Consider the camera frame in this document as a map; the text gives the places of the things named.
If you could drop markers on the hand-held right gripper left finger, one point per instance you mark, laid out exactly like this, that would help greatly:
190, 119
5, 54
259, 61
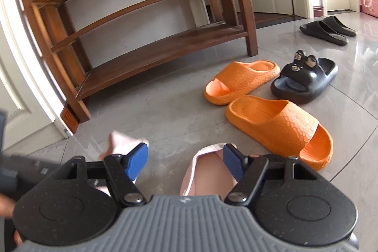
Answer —
136, 160

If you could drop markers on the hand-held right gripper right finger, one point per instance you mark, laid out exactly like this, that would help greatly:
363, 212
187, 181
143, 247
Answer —
233, 158

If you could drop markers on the pink fabric slipper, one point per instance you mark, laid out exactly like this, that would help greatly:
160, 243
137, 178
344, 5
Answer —
118, 141
206, 173

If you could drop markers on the orange textured slipper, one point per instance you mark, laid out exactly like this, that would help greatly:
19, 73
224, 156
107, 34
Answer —
236, 79
283, 125

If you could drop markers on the black slipper with charms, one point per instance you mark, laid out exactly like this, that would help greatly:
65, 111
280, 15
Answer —
298, 77

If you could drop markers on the wooden shoe rack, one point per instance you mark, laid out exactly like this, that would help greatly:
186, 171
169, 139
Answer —
147, 54

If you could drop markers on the white panelled door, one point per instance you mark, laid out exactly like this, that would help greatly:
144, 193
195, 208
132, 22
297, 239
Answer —
17, 86

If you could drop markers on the dark grey slipper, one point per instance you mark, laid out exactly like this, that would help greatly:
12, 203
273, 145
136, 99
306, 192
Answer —
342, 26
323, 32

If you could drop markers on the pink bag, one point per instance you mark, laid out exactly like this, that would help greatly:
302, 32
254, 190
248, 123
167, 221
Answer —
369, 4

